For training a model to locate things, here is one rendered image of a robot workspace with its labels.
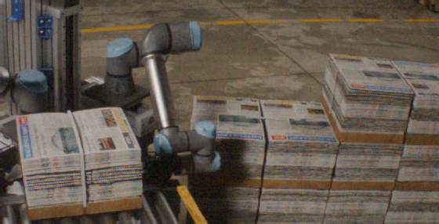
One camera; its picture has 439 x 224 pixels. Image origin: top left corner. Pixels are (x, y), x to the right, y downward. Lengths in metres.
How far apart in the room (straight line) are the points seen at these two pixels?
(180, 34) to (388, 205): 1.17
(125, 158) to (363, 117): 0.99
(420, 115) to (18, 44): 1.69
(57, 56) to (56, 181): 0.75
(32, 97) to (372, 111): 1.31
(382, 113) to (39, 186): 1.34
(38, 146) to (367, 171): 1.35
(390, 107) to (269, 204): 0.64
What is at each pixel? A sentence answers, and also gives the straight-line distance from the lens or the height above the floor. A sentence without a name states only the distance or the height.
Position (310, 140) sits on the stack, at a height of 0.83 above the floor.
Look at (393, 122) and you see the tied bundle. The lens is 2.42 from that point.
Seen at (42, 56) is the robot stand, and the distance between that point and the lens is 2.48.
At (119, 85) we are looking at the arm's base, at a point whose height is 0.87.
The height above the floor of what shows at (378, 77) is 1.07.
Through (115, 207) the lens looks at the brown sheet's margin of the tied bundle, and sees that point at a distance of 1.90.
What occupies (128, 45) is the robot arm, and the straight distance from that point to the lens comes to 2.55.
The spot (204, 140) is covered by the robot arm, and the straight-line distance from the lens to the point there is 2.10.
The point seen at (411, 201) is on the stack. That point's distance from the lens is 2.67.
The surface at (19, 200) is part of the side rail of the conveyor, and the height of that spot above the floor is 0.80.
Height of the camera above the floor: 1.94
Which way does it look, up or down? 26 degrees down
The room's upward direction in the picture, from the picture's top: 5 degrees clockwise
